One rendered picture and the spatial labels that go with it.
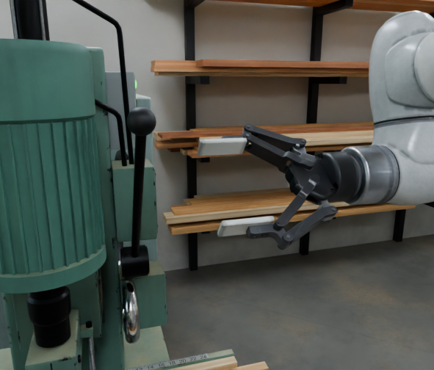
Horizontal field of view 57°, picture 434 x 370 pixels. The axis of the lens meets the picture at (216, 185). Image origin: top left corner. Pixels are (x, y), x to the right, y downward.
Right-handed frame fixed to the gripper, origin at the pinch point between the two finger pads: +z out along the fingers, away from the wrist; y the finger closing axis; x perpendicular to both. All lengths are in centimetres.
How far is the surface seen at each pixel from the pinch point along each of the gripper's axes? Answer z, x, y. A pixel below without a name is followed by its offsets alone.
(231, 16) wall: -82, -107, 222
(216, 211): -58, -179, 104
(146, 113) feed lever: 9.4, 9.4, 4.2
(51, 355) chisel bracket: 23.8, -22.7, -12.6
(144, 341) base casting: 7, -67, -1
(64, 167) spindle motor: 19.2, 1.3, 3.4
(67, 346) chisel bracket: 21.6, -23.7, -11.4
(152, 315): 6.6, -40.9, -3.2
